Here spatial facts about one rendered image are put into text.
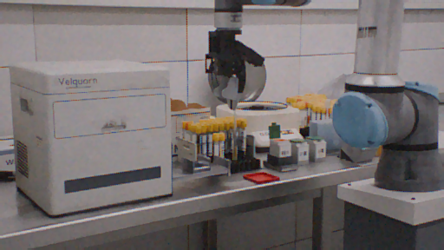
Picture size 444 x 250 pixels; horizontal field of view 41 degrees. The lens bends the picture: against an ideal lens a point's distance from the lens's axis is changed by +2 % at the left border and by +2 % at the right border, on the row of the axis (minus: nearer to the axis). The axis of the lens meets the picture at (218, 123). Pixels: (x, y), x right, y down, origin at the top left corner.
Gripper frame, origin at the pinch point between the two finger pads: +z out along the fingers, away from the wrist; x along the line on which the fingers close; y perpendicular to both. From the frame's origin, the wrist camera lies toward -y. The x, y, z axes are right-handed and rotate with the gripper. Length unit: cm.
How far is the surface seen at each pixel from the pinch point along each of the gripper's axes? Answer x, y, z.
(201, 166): 7.8, 15.3, 13.3
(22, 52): -51, 41, -12
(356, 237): 38.6, -7.1, 26.2
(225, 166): 10.3, 10.0, 13.5
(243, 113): -18.9, -16.5, 6.3
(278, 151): 7.9, -9.2, 12.5
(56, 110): 13, 52, -4
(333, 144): 1.5, -35.6, 14.8
